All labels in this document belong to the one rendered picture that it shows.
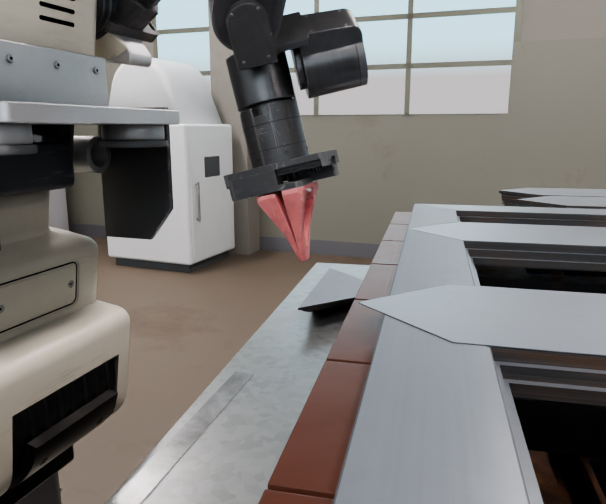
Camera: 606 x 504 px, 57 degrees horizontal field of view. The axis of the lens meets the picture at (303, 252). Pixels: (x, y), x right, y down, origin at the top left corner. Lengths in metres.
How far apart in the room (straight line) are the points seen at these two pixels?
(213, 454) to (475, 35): 3.95
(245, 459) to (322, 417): 0.24
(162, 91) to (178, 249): 1.09
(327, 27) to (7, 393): 0.45
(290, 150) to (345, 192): 3.97
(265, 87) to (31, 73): 0.24
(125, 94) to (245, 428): 3.74
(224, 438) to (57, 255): 0.28
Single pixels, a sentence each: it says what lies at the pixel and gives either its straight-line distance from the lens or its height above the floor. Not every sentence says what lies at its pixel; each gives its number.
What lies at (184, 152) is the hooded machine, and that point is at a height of 0.86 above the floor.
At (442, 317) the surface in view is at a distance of 0.53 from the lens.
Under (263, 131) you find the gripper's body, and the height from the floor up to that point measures 1.02.
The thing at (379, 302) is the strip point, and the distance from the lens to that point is 0.57.
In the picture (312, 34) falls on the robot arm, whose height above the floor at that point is 1.10.
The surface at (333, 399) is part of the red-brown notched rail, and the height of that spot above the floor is 0.83.
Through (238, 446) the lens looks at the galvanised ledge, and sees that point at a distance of 0.65.
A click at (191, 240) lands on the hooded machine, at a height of 0.25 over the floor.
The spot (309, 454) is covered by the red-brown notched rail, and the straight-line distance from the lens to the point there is 0.37.
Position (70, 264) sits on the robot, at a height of 0.87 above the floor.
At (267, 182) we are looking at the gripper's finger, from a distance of 0.52.
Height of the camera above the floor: 1.02
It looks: 12 degrees down
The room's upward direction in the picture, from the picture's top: straight up
